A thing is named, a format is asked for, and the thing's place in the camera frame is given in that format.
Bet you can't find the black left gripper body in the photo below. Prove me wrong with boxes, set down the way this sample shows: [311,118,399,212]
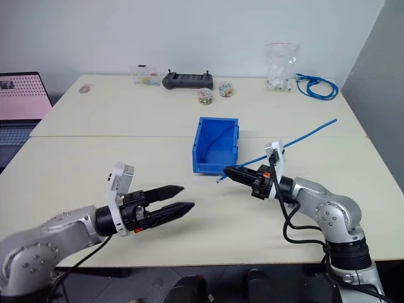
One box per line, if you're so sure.
[119,190,153,233]

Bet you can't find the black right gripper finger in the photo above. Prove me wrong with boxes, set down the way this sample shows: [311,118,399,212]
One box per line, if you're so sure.
[224,165,260,179]
[222,170,258,188]

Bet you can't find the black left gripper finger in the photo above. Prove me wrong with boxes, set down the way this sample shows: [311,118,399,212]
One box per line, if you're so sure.
[148,202,196,229]
[143,185,185,205]

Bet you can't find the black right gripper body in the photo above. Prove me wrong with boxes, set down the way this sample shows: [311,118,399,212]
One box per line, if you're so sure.
[251,164,274,200]

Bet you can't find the straight blue network cable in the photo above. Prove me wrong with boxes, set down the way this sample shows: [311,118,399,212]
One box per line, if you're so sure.
[215,118,338,185]

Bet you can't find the blue plastic bin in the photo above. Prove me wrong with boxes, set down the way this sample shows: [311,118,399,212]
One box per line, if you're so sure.
[191,116,242,175]

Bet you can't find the small jar of coloured beads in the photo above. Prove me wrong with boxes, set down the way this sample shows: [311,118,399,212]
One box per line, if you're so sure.
[218,81,234,98]
[197,88,215,107]

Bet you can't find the black handheld controller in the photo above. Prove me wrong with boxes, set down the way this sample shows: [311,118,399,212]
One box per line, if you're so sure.
[162,69,214,91]

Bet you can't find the clear bag of white couplers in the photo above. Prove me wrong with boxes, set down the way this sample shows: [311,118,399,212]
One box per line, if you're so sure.
[264,42,300,93]

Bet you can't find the clear plastic box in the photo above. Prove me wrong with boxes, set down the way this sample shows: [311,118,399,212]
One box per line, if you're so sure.
[129,63,162,86]

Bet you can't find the open laptop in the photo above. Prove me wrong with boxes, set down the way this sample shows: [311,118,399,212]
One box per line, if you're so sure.
[0,71,54,173]

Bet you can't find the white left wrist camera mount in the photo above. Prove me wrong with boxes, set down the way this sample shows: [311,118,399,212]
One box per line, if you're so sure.
[105,162,136,238]

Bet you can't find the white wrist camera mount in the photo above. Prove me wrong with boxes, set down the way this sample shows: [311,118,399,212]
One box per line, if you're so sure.
[105,162,136,238]
[264,138,287,201]

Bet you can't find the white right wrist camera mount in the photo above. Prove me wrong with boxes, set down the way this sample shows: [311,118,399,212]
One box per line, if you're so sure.
[264,138,287,201]

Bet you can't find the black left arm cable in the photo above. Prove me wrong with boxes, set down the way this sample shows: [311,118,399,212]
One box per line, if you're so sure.
[47,235,113,285]

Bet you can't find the coiled blue network cable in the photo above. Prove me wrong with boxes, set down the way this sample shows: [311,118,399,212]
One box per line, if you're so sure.
[294,72,340,101]

